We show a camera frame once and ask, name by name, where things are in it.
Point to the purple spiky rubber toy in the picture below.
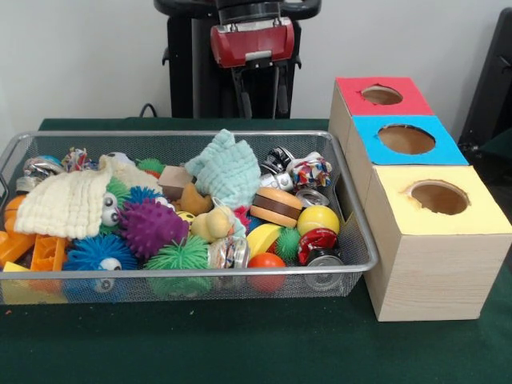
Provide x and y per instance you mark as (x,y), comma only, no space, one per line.
(156,228)

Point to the orange red ball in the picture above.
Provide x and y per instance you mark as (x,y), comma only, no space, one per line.
(267,262)

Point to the shallow silver mesh bin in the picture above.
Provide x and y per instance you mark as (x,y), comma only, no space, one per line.
(120,136)

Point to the black stand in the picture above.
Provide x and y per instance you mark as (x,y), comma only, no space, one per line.
(492,80)

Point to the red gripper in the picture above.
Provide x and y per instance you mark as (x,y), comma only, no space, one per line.
(252,44)

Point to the yellow plush duck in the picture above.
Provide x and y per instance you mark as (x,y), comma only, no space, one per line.
(212,224)

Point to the wooden box with three holes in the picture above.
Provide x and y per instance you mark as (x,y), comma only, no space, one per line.
(436,272)

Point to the cream knitted cloth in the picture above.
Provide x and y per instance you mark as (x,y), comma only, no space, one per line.
(60,204)

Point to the yellow ball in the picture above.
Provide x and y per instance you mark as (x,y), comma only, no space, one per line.
(318,220)

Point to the mint green cloth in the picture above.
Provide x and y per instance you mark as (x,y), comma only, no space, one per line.
(228,172)

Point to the crushed red can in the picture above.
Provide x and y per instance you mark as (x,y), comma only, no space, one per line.
(318,242)

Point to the dark green tablecloth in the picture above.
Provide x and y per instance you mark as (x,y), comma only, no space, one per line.
(240,344)
(500,146)

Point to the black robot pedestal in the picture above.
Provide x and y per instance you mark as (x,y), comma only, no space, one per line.
(188,72)

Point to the toy hamburger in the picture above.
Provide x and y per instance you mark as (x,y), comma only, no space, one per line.
(276,204)

